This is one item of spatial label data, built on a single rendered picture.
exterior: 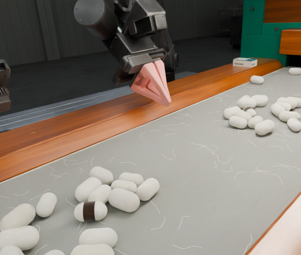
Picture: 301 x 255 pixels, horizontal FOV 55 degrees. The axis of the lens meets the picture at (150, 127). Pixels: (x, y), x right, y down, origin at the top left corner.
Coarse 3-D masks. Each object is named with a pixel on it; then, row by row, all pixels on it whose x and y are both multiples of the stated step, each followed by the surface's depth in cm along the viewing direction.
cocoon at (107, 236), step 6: (96, 228) 26; (102, 228) 26; (108, 228) 26; (84, 234) 26; (90, 234) 25; (96, 234) 25; (102, 234) 25; (108, 234) 25; (114, 234) 26; (84, 240) 25; (90, 240) 25; (96, 240) 25; (102, 240) 25; (108, 240) 25; (114, 240) 25
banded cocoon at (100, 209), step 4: (80, 204) 29; (96, 204) 29; (100, 204) 29; (104, 204) 30; (76, 208) 29; (80, 208) 29; (96, 208) 29; (100, 208) 29; (104, 208) 29; (76, 212) 29; (80, 212) 29; (96, 212) 29; (100, 212) 29; (104, 212) 29; (76, 216) 29; (80, 216) 29; (96, 216) 29; (100, 216) 29; (104, 216) 29; (80, 220) 29; (96, 220) 29
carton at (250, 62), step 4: (236, 60) 86; (240, 60) 85; (244, 60) 84; (248, 60) 83; (252, 60) 83; (256, 60) 84; (236, 64) 86; (240, 64) 85; (244, 64) 84; (248, 64) 83; (252, 64) 83; (256, 64) 85
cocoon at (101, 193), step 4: (100, 188) 32; (104, 188) 32; (108, 188) 32; (92, 192) 32; (96, 192) 31; (100, 192) 31; (104, 192) 32; (108, 192) 32; (92, 196) 31; (96, 196) 31; (100, 196) 31; (104, 196) 31; (88, 200) 31; (92, 200) 31; (96, 200) 31; (100, 200) 31; (104, 200) 31
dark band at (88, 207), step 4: (84, 204) 29; (88, 204) 29; (92, 204) 29; (84, 208) 29; (88, 208) 29; (92, 208) 29; (84, 212) 29; (88, 212) 29; (92, 212) 29; (84, 216) 29; (88, 216) 29; (92, 216) 29; (84, 220) 29; (88, 220) 29; (92, 220) 29
